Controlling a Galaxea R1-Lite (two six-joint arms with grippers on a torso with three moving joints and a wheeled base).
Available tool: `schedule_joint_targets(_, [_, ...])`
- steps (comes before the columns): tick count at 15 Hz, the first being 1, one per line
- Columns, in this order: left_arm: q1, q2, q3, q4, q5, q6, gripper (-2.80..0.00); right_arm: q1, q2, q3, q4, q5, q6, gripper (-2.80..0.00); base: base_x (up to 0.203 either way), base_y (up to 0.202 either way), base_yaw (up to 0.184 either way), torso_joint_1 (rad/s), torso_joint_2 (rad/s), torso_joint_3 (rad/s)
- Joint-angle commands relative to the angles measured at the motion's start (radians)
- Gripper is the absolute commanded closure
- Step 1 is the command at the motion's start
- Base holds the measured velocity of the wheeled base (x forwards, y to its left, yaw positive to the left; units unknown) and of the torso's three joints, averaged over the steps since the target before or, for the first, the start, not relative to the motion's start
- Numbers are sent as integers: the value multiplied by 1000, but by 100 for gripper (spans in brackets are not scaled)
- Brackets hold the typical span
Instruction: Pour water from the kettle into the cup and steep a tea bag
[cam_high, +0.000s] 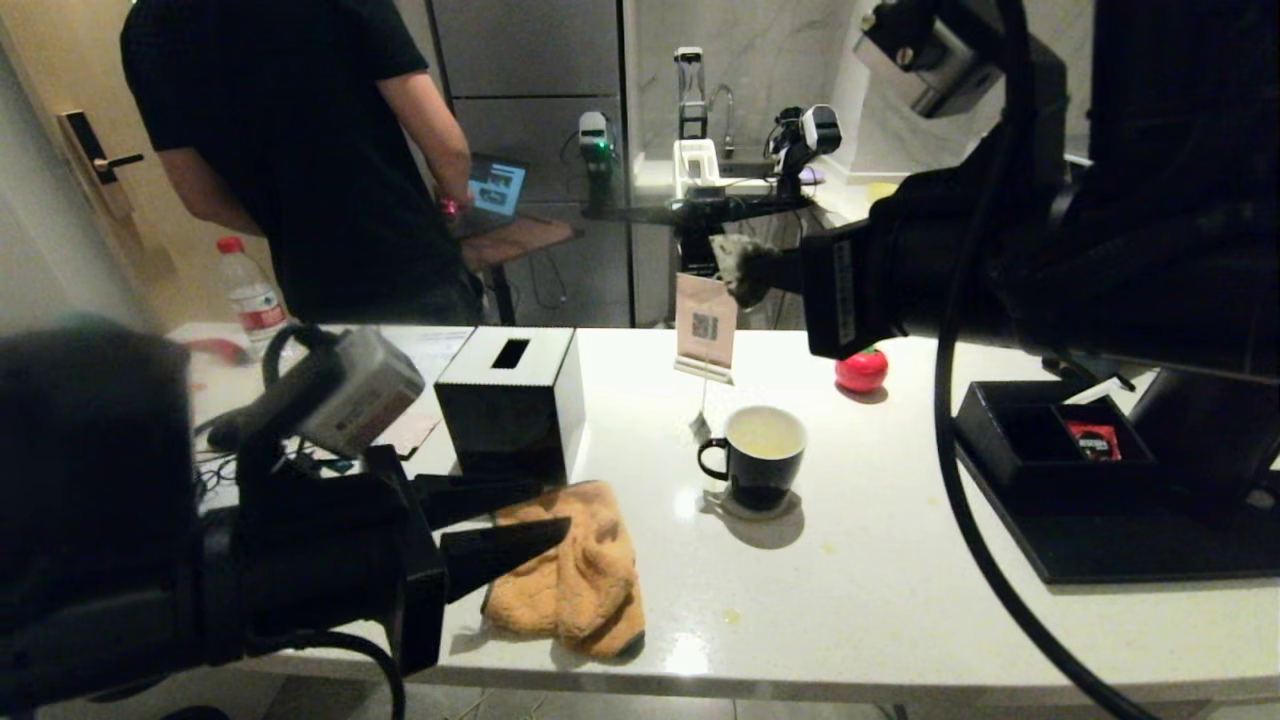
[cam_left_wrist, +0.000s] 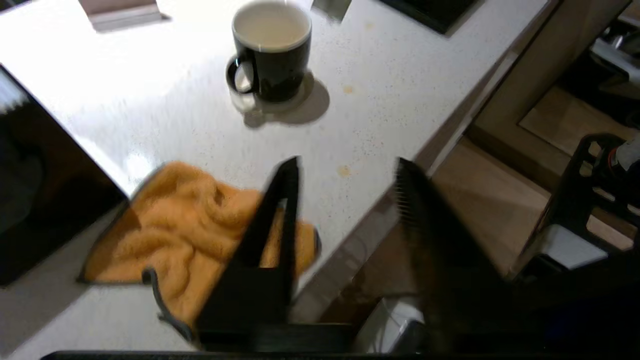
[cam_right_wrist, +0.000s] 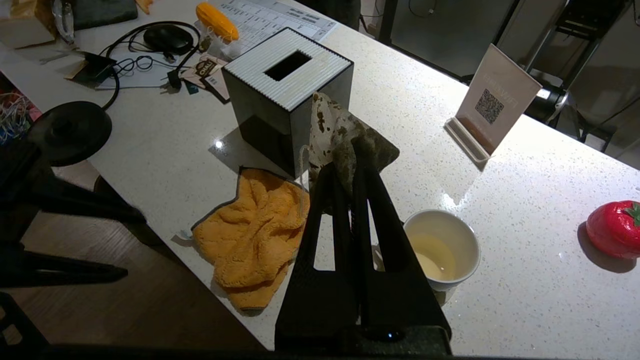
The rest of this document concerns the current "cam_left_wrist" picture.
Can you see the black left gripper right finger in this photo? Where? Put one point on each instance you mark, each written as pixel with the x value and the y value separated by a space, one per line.
pixel 450 280

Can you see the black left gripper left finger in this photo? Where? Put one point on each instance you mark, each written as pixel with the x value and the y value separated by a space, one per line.
pixel 250 295

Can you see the orange fluffy towel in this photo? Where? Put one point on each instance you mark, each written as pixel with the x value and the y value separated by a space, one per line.
pixel 185 225

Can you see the round grey coaster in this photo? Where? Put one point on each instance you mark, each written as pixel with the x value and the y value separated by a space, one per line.
pixel 245 102

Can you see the black tissue box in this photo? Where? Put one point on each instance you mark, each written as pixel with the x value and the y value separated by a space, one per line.
pixel 45 190

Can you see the black mug white inside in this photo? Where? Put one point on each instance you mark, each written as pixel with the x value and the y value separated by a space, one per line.
pixel 280 65

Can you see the large black serving tray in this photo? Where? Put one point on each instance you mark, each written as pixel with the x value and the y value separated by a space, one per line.
pixel 435 12

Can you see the beige QR code sign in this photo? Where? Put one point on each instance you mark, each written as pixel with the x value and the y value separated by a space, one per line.
pixel 122 15

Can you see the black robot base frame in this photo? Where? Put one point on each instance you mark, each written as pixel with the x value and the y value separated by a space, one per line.
pixel 580 200

